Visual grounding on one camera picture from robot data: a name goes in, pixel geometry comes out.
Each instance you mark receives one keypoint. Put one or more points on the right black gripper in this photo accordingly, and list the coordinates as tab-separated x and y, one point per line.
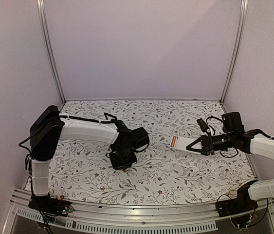
208	145

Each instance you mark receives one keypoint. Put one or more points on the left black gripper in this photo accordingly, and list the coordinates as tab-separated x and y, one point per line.
117	165

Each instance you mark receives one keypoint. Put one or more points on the white remote control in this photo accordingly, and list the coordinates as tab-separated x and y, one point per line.
180	144

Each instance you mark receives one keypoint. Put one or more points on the orange battery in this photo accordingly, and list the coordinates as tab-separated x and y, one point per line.
173	141

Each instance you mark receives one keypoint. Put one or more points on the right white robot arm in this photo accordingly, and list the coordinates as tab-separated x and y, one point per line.
252	142

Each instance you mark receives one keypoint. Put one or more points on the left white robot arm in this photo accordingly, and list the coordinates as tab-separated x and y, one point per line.
52	127

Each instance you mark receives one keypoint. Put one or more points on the floral patterned table mat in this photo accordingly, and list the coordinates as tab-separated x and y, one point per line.
81	171

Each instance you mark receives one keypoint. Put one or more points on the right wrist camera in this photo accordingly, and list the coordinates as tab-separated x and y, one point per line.
203	125

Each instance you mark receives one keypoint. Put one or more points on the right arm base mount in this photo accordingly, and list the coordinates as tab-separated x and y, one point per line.
227	206

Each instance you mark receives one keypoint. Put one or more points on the front aluminium rail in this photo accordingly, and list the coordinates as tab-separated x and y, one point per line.
97	218

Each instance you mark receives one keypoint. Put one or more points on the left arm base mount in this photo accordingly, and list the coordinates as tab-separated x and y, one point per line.
57	206

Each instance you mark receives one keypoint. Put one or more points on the right aluminium frame post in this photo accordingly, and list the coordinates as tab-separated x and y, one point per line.
236	49

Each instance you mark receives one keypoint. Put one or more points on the aluminium frame post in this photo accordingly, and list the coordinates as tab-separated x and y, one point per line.
49	50
236	49

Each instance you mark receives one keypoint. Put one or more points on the left aluminium frame post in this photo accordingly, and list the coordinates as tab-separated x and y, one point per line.
49	50

